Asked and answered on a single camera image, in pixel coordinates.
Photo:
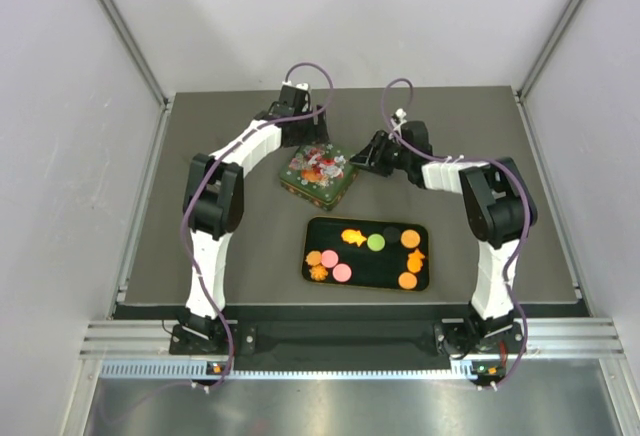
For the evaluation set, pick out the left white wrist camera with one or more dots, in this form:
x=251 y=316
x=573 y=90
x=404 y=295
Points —
x=294 y=93

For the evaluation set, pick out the orange biscuit top right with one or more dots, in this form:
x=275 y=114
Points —
x=410 y=238

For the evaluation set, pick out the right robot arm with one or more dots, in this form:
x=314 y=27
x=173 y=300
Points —
x=499 y=212

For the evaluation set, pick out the pink sandwich cookie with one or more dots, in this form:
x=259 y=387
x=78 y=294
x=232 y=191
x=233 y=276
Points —
x=342 y=273
x=329 y=258

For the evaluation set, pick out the green christmas cookie tin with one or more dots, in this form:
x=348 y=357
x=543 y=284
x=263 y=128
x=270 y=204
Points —
x=325 y=195

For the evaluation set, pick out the orange swirl cookie left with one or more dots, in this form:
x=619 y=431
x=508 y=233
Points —
x=318 y=273

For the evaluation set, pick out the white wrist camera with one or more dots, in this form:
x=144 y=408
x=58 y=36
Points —
x=294 y=93
x=397 y=120

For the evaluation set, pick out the right aluminium frame post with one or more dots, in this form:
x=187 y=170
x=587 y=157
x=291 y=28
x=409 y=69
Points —
x=567 y=15

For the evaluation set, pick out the left aluminium frame post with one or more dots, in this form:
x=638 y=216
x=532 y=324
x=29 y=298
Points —
x=131 y=47

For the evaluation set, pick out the orange biscuit left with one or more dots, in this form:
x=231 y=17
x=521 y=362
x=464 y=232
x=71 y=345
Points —
x=314 y=258

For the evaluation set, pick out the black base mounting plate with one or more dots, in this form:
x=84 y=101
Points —
x=342 y=335

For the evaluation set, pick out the orange biscuit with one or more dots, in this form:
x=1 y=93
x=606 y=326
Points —
x=407 y=281
x=410 y=238
x=314 y=258

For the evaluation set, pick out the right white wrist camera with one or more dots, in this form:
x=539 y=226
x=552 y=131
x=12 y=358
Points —
x=397 y=120

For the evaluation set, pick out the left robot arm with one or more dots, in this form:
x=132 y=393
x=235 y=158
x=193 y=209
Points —
x=213 y=204

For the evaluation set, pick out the orange fish cookie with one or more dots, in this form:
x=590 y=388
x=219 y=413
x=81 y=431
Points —
x=415 y=261
x=353 y=237

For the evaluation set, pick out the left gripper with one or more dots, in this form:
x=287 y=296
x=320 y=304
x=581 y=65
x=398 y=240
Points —
x=319 y=133

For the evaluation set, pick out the gold tin lid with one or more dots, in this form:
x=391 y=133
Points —
x=318 y=162

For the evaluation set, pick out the black gold-rimmed tray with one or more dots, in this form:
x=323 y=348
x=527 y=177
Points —
x=376 y=270

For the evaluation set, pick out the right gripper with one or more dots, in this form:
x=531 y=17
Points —
x=370 y=159

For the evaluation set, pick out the aluminium frame post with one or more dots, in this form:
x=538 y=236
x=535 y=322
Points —
x=131 y=47
x=567 y=15

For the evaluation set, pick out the orange biscuit bottom right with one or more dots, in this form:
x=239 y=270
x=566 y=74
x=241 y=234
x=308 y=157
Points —
x=407 y=281

